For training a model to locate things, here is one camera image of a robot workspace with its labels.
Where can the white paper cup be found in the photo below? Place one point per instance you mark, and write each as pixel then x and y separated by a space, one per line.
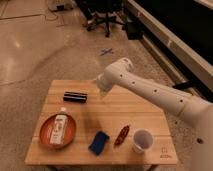
pixel 142 141

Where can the blue sponge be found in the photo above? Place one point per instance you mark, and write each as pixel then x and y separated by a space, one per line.
pixel 98 143

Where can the orange round plate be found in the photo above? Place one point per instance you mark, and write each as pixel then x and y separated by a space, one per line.
pixel 46 130

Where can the wooden table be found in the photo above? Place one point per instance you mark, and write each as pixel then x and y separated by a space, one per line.
pixel 109 114

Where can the red chili pepper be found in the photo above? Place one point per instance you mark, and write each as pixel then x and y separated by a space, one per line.
pixel 122 135

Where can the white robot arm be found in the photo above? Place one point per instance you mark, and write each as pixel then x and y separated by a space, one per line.
pixel 194 110

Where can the black box on floor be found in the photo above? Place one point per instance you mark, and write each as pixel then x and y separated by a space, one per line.
pixel 134 31

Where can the black office chair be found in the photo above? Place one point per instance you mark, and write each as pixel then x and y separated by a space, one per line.
pixel 103 9

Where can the white plastic bottle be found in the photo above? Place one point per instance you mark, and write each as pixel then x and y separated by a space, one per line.
pixel 59 126

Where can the black whiteboard eraser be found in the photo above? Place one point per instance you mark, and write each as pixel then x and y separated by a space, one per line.
pixel 75 97

